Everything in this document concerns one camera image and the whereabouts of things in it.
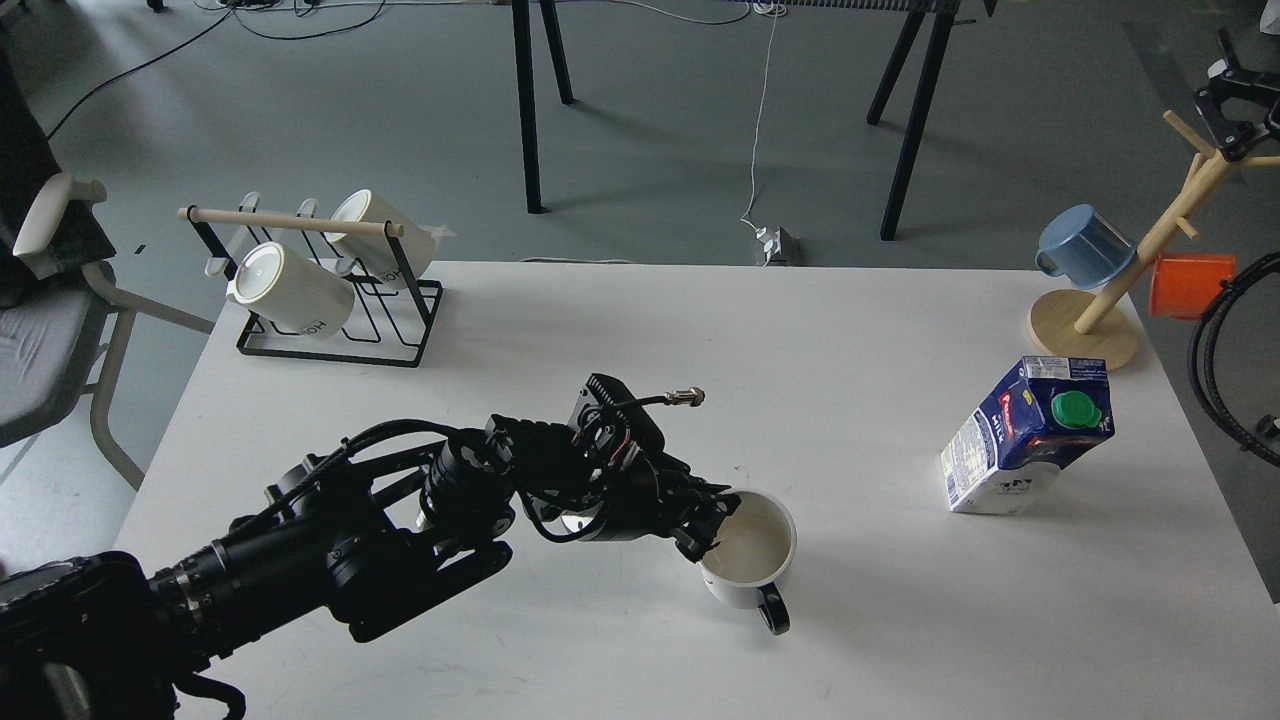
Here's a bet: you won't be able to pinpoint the black table legs right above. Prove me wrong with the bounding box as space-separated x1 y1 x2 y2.
867 1 960 242

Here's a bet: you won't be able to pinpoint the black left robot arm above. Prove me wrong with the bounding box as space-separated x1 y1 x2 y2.
1 373 740 719

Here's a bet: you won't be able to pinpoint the black wire mug rack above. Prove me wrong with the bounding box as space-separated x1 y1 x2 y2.
180 192 444 366

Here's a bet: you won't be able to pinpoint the white mug rear on rack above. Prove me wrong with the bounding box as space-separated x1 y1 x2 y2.
325 190 440 290

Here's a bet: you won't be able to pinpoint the white mug front on rack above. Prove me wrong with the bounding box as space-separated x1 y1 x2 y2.
225 241 355 340

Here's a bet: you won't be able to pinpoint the white mug with black handle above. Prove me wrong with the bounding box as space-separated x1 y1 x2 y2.
698 488 797 635

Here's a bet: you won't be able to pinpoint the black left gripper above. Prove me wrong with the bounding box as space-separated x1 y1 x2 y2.
488 373 742 562

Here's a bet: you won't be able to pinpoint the orange cup on tree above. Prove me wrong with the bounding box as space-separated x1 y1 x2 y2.
1148 252 1236 322

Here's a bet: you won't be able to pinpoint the black table legs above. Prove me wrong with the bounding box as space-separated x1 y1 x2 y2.
494 1 576 215
867 1 960 242

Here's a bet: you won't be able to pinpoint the blue and white milk carton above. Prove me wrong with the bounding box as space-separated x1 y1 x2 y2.
940 356 1115 515

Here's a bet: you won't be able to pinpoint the white cable on floor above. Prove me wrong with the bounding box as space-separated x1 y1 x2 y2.
611 0 791 236

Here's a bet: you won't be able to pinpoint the blue cup on tree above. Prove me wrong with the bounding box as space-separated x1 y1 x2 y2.
1034 202 1138 290

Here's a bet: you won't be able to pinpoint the wooden mug tree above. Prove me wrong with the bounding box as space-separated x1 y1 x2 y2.
1027 110 1277 369

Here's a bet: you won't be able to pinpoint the black table legs left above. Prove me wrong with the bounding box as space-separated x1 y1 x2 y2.
494 1 576 215

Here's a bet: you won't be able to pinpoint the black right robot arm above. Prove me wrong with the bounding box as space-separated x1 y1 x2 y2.
1187 27 1279 468

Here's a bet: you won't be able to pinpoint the white mug on rack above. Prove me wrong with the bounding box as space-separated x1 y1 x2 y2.
225 241 355 340
325 190 440 290

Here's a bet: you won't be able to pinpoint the grey power plug on floor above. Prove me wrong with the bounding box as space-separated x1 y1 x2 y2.
755 227 801 266

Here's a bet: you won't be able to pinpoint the grey office chair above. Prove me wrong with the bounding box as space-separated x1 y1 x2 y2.
1 60 214 488

